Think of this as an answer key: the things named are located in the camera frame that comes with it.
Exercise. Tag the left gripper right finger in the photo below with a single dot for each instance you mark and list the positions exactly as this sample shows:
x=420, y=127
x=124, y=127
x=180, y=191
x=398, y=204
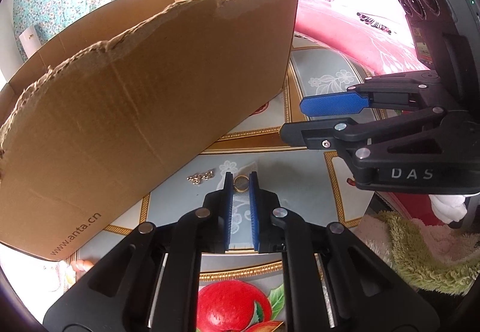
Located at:
x=332, y=280

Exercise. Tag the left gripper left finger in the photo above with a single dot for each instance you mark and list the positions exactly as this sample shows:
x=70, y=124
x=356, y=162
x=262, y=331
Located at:
x=150, y=280

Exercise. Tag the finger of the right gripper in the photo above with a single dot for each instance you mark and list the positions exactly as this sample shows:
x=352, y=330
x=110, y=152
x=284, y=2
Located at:
x=426, y=139
x=409, y=91

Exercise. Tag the white fluffy towel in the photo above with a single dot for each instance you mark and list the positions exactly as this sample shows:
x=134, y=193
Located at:
x=375, y=235

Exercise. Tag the green fluffy towel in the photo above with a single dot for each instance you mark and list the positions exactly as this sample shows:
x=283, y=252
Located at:
x=432, y=257

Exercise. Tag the pink blanket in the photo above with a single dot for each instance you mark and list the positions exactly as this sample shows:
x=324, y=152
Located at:
x=371, y=47

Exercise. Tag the fruit pattern table cloth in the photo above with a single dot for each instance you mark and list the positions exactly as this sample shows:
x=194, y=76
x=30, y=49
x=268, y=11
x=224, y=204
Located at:
x=243, y=290

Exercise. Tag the white glove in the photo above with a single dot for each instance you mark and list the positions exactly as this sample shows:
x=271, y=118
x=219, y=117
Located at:
x=448, y=208

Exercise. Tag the brown cardboard box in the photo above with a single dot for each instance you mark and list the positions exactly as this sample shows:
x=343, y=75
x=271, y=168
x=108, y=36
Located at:
x=121, y=99

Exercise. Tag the rolled pink mat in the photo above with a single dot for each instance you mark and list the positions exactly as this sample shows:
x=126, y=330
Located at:
x=30, y=41

